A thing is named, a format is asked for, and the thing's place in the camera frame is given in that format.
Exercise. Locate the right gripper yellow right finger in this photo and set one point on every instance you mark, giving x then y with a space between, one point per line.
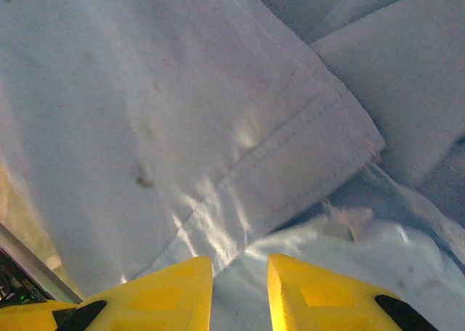
319 302

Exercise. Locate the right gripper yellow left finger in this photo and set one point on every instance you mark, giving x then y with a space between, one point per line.
163 302

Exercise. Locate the light blue long sleeve shirt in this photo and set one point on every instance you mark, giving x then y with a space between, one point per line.
145 91

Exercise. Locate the aluminium rail frame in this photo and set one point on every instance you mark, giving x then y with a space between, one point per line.
36 262

